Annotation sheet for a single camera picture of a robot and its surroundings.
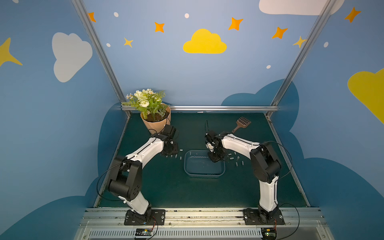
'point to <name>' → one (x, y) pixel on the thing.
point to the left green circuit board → (143, 232)
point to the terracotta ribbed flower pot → (155, 126)
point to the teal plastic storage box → (198, 164)
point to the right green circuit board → (269, 233)
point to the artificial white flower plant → (147, 102)
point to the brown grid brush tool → (242, 122)
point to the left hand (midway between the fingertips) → (174, 149)
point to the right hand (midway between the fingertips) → (216, 158)
